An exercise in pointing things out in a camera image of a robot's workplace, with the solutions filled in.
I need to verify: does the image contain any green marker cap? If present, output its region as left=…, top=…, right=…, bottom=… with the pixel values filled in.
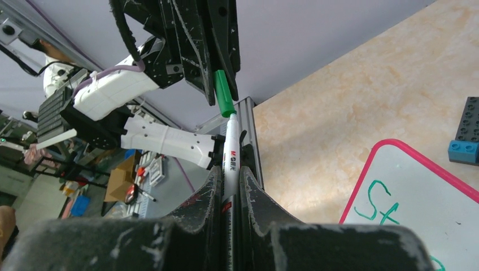
left=214, top=70, right=236, bottom=118

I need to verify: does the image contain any green whiteboard marker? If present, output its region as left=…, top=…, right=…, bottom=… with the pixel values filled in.
left=221, top=113, right=241, bottom=270

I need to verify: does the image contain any bare human hand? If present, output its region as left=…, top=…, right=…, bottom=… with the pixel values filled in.
left=1, top=206, right=16, bottom=256

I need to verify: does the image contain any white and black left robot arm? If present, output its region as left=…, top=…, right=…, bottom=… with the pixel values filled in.
left=37, top=1, right=241, bottom=170

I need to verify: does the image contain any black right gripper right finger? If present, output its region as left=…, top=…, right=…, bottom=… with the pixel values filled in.
left=239, top=166, right=302, bottom=270

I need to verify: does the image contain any light blue toy brick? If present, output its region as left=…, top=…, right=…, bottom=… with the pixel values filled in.
left=447, top=140, right=478, bottom=166

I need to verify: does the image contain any pink framed whiteboard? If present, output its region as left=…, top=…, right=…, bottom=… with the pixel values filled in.
left=340, top=139, right=478, bottom=270

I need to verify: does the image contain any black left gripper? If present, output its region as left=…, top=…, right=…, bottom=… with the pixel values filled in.
left=124, top=0, right=241, bottom=106

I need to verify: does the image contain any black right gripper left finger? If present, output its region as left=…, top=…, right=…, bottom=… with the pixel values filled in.
left=164, top=166, right=222, bottom=270

